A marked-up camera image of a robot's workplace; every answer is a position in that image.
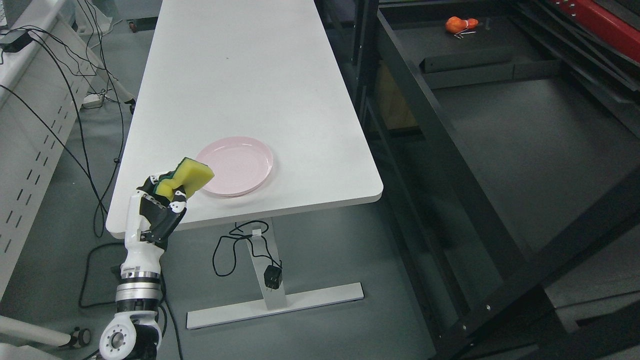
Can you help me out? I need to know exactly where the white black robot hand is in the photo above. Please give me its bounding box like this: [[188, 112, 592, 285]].
[[119, 171, 188, 281]]

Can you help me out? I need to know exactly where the green yellow sponge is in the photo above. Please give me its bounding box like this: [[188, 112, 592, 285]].
[[153, 157, 215, 201]]

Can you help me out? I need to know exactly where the black metal shelf rack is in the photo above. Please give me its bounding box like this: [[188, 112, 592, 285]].
[[320, 0, 640, 360]]

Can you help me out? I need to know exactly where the pink round plate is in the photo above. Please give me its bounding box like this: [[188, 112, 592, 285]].
[[195, 136, 274, 198]]

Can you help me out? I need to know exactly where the black plug under table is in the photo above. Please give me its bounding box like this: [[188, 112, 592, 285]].
[[263, 265, 283, 290]]

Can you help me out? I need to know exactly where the white side desk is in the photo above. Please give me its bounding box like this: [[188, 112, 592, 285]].
[[0, 0, 136, 301]]

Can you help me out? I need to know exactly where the white table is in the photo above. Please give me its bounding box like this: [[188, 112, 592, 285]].
[[105, 0, 384, 331]]

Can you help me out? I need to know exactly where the black power adapter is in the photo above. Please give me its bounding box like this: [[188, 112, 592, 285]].
[[0, 29, 33, 53]]

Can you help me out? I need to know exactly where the orange toy object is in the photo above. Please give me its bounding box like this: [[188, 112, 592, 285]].
[[445, 16, 479, 34]]

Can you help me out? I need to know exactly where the red box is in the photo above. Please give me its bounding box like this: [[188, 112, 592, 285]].
[[550, 0, 640, 62]]

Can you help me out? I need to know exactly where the black cable on desk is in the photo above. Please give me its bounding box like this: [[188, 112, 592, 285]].
[[0, 25, 126, 238]]

